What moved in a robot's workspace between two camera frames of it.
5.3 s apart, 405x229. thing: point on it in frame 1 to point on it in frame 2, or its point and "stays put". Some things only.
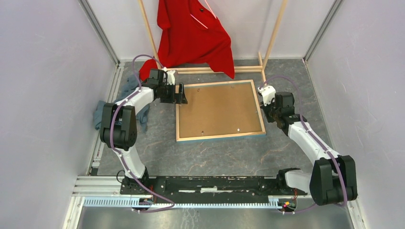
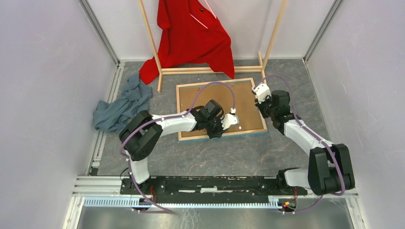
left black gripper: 175,98 to 218,134
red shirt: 191,35 stays put
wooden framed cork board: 219,110 stays put
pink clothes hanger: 198,20 stays put
